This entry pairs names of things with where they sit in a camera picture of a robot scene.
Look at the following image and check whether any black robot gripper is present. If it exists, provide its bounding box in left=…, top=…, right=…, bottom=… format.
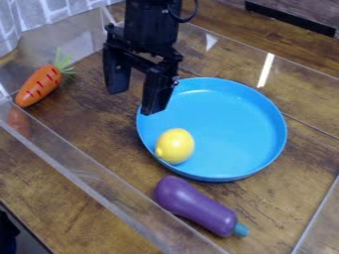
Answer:
left=103, top=0, right=184, bottom=115

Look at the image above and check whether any orange toy carrot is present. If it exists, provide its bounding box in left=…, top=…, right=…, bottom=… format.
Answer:
left=15, top=49, right=75, bottom=108

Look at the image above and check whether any blue round tray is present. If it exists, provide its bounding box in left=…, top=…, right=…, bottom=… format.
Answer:
left=136, top=77, right=287, bottom=183

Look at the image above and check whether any yellow toy lemon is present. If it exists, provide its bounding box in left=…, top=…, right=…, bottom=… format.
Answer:
left=155, top=128, right=195, bottom=165

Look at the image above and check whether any white patterned curtain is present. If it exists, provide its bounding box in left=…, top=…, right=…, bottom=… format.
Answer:
left=0, top=0, right=123, bottom=58

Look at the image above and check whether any black bar in background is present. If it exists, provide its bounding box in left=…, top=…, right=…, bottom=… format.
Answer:
left=246, top=0, right=336, bottom=38

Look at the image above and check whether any purple toy eggplant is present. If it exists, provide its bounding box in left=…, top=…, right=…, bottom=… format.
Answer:
left=155, top=176, right=250, bottom=237

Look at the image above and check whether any clear acrylic enclosure wall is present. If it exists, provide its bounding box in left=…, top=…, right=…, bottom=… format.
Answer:
left=0, top=0, right=339, bottom=254

